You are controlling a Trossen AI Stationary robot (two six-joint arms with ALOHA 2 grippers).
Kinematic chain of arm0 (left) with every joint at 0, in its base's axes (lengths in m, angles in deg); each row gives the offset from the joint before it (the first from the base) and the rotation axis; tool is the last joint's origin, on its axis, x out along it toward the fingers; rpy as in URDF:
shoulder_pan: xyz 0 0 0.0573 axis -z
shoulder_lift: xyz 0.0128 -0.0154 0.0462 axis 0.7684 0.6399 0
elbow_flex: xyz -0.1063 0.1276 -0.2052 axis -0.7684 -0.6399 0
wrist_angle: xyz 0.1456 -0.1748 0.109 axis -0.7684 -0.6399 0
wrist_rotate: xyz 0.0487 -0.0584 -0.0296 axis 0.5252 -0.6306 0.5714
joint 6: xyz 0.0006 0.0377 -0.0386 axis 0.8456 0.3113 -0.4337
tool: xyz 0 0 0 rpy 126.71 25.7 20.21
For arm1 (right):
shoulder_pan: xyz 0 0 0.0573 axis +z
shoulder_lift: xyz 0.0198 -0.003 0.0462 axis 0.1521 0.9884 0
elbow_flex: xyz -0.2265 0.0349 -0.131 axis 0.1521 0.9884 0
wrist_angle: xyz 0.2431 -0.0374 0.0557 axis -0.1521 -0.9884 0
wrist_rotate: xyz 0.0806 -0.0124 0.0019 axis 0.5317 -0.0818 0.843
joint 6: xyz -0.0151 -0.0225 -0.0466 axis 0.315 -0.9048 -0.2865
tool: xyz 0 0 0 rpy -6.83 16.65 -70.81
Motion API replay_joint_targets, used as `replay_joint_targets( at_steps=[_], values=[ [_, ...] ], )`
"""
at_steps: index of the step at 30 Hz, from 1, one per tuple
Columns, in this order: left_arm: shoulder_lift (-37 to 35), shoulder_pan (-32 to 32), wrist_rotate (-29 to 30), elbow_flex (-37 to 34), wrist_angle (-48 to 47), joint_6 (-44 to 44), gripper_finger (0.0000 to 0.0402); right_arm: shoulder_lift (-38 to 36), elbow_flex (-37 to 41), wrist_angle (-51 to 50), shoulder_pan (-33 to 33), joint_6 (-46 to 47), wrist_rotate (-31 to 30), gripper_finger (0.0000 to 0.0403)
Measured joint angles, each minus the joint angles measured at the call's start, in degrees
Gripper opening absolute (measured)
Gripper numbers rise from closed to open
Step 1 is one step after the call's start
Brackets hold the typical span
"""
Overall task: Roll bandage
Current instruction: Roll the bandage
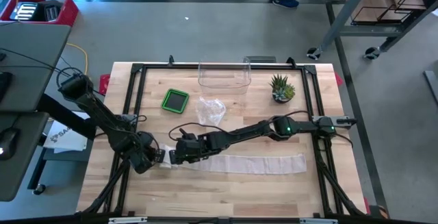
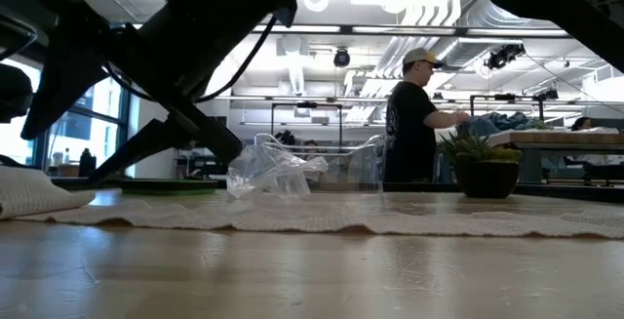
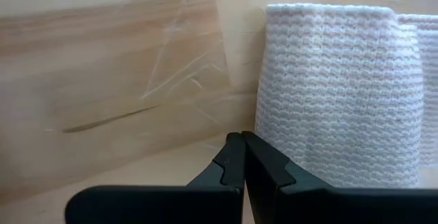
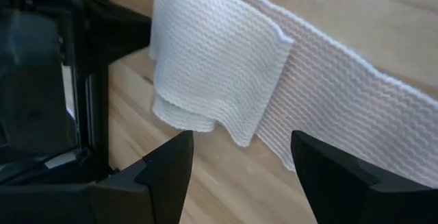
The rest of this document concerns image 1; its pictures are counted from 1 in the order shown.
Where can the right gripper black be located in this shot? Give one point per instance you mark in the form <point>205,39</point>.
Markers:
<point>195,147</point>

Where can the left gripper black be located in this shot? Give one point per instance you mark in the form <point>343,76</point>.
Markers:
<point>143,155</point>

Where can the clear plastic bag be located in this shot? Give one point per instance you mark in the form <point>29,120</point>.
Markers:
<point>210,111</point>

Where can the white elastic bandage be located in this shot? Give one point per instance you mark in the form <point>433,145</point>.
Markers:
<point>256,164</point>

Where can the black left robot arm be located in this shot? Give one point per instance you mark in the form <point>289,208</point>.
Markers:
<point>99,114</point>

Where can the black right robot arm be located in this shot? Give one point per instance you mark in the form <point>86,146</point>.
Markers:
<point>260,131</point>

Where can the green container lid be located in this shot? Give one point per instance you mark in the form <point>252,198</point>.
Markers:
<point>175,100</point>

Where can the clear plastic bin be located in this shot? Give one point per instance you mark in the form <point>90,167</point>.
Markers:
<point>224,76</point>

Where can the white printed paper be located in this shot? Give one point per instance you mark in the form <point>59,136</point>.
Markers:
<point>65,138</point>

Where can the red table edge pad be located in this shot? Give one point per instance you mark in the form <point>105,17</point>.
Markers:
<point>104,83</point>
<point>338,80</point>

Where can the black diagonal strut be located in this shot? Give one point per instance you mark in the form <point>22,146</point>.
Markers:
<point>65,116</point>

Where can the potted succulent plant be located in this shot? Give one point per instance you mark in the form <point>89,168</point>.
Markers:
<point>281,88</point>

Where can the black desk leg with caster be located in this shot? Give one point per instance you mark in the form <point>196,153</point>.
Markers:
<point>38,189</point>

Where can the grey desk top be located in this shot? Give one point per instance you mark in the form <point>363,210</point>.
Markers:
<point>31,73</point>
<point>20,169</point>

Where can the black computer mouse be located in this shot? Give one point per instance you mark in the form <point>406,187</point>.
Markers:
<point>8,143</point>

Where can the red plastic crate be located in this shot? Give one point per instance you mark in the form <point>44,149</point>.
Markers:
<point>70,13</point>

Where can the black toaster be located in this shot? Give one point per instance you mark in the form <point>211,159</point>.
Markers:
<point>49,11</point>

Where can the silver slotted appliance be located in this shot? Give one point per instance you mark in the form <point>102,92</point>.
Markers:
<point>24,11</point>

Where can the grey metal cart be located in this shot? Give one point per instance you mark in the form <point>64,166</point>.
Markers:
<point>369,30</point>

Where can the grey metal bar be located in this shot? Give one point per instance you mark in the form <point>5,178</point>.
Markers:
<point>431,87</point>

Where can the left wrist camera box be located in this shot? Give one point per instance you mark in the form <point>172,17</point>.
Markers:
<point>159,155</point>

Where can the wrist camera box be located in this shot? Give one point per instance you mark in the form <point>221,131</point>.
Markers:
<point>159,155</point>
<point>173,157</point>

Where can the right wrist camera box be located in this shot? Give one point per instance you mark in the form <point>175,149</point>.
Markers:
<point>173,157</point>

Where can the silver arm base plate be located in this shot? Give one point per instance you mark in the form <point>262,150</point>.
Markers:
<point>342,118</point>
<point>127,117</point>

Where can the silver metal bracket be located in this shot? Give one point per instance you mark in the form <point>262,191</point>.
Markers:
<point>126,220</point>
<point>318,221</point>

